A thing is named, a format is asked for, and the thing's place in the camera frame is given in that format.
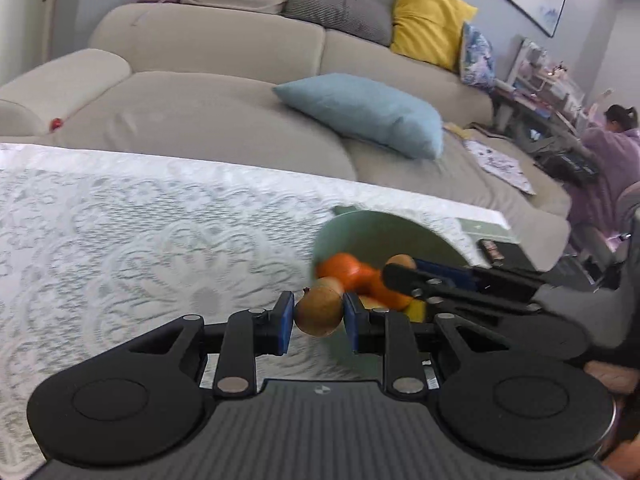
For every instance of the small red ball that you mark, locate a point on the small red ball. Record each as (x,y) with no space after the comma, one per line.
(56,123)

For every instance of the white door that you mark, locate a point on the white door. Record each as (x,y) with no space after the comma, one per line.
(20,15)

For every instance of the yellow paper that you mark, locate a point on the yellow paper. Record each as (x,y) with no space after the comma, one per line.
(456,130)

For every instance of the green bowl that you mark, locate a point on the green bowl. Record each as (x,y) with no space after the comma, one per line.
(380,235)

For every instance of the beige sofa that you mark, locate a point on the beige sofa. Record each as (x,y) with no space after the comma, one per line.
(175,105)

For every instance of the orange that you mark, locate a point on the orange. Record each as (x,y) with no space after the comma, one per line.
(345,269)
(385,299)

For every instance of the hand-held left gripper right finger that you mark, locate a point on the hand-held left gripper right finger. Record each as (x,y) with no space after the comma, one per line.
(352,322)

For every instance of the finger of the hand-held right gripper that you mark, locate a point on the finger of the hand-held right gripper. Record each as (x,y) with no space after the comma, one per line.
(445,272)
(405,280)

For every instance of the white lace tablecloth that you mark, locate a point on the white lace tablecloth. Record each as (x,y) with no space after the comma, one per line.
(100,240)

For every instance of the blue floral cushion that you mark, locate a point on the blue floral cushion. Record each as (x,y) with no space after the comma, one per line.
(477,57)

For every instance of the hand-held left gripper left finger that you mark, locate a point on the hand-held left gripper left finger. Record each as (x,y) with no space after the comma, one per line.
(283,325)

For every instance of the yellow cushion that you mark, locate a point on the yellow cushion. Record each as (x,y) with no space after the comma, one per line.
(430,25)

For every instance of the brown kiwi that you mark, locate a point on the brown kiwi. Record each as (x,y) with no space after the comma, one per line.
(400,260)
(319,312)

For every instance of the grey chair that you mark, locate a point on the grey chair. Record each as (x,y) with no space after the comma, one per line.
(627,220)

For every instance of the cluttered shelf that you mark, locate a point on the cluttered shelf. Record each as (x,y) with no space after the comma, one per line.
(540,90)

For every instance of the grey striped cushion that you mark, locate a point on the grey striped cushion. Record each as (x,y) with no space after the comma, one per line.
(340,7)

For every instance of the person's right hand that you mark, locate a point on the person's right hand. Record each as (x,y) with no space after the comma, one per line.
(605,377)

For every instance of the light blue pillow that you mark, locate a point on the light blue pillow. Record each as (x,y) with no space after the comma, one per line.
(365,110)

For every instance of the printed white cloth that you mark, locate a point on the printed white cloth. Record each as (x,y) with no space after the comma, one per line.
(500,165)

